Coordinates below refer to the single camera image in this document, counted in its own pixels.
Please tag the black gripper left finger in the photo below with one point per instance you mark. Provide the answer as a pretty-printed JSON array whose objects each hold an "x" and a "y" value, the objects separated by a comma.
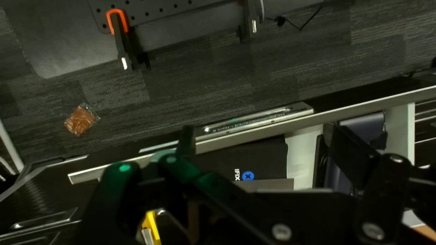
[{"x": 218, "y": 208}]

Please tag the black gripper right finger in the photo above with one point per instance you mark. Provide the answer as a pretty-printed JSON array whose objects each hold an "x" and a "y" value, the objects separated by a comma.
[{"x": 381, "y": 195}]

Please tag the open metal drawer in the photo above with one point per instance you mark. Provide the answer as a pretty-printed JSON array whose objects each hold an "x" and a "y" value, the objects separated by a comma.
[{"x": 253, "y": 122}]

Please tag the black box with blue logo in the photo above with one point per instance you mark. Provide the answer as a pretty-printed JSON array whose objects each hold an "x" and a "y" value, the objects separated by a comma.
[{"x": 253, "y": 158}]

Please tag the brown floor scrap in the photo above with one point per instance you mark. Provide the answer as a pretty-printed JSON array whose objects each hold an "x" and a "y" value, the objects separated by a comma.
[{"x": 81, "y": 120}]

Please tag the grey metal clamp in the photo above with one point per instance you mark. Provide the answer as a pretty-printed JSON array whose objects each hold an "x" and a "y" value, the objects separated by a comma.
[{"x": 248, "y": 22}]

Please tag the black perforated panel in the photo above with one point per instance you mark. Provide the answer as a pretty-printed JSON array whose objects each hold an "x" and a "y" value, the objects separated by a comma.
[{"x": 171, "y": 8}]

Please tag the orange hook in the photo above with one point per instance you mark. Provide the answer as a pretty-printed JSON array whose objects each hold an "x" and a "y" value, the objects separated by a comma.
[{"x": 117, "y": 14}]

